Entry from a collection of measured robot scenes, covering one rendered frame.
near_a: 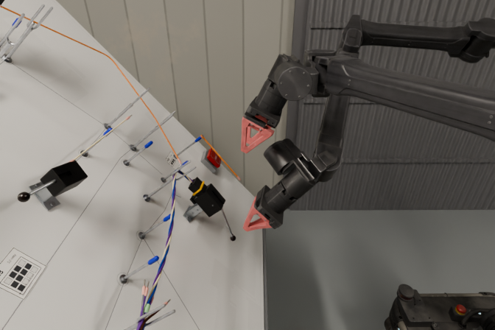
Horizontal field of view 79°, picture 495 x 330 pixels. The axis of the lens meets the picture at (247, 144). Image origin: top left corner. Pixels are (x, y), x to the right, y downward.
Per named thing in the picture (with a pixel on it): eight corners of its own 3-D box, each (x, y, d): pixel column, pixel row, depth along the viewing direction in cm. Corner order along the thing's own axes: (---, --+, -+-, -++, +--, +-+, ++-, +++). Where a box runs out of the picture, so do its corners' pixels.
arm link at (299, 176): (313, 183, 62) (322, 182, 67) (293, 157, 65) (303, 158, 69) (289, 202, 64) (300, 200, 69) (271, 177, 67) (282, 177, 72)
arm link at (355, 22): (341, 6, 87) (332, 34, 96) (343, 40, 80) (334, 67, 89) (501, 18, 85) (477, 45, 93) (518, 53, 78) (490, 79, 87)
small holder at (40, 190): (-11, 202, 41) (17, 175, 38) (47, 179, 49) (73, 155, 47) (11, 230, 41) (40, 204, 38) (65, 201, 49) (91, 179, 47)
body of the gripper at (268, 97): (244, 113, 57) (262, 79, 55) (253, 102, 67) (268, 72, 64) (275, 130, 58) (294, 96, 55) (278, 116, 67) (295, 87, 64)
